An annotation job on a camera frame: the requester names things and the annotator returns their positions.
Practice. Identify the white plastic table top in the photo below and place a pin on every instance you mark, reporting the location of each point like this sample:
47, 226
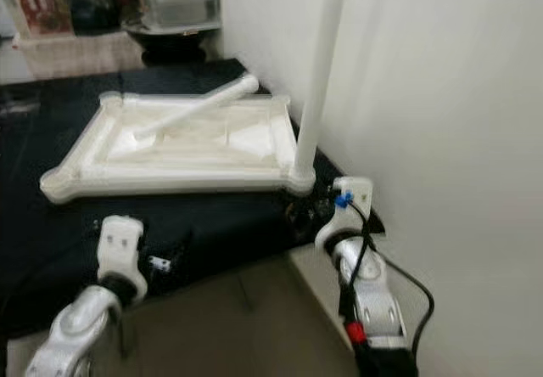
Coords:
246, 143

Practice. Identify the white plastic table leg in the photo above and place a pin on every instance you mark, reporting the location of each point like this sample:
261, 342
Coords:
318, 71
195, 105

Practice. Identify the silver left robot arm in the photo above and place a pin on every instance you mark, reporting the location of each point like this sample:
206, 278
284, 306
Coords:
76, 330

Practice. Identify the black tablecloth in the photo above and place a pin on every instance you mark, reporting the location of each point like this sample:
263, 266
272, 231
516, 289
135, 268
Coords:
25, 182

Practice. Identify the black round basin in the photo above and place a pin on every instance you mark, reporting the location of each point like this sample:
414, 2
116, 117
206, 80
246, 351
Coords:
174, 47

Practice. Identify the beige cloth covered bench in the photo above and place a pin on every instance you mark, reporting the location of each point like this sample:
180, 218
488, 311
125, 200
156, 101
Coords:
76, 56

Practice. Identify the clear plastic storage box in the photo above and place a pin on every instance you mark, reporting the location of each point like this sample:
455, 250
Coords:
178, 8

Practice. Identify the black bag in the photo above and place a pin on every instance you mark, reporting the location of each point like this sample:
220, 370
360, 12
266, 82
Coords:
97, 8

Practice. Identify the red printed box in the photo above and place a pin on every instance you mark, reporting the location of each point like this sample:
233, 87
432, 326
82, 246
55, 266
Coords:
42, 10

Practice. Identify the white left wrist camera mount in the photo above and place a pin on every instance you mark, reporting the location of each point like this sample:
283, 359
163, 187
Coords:
120, 245

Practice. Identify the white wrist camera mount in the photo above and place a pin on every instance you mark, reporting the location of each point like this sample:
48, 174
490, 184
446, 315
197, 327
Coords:
120, 245
356, 192

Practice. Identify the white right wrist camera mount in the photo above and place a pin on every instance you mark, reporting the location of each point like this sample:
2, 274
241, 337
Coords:
356, 192

